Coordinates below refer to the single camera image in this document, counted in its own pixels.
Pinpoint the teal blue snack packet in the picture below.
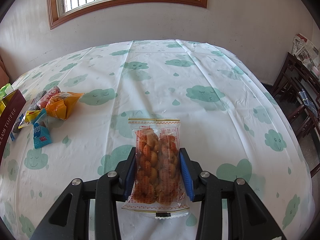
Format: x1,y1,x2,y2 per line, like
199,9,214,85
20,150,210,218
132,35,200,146
33,109,52,149

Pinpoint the clear fried twist snack packet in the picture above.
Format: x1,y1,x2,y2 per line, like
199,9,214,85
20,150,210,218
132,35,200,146
123,118,189,219

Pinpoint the blue-end dark snack packet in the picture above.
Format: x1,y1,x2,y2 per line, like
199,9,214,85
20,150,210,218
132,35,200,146
10,113,24,141

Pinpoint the yellow-end candy wrapper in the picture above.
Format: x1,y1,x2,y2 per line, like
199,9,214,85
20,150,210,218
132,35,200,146
18,109,46,129

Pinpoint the orange snack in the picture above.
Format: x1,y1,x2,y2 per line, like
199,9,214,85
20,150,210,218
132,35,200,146
46,92,83,120

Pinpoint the pink red snack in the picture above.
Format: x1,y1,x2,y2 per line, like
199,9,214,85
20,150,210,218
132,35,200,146
37,86,61,109

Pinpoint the grey sesame block packet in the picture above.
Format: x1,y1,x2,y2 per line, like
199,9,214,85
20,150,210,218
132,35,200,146
28,90,47,111

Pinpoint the cloud-print white tablecloth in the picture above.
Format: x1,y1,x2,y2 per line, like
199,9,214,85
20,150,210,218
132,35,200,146
1,40,315,239

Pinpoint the red gold toffee tin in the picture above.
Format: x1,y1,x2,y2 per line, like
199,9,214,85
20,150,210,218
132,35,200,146
0,89,26,159

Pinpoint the blue cloth on chair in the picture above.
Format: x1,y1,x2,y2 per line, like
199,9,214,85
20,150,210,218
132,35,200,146
298,89,318,118

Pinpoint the green tissue pack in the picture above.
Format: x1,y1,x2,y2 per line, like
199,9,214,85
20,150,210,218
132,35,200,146
0,83,13,100

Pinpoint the dark wooden chair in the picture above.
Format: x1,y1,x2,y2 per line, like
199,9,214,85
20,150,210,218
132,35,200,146
270,52,320,178

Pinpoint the stack of newspapers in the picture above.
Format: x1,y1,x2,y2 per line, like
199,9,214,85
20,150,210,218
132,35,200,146
291,33,319,77

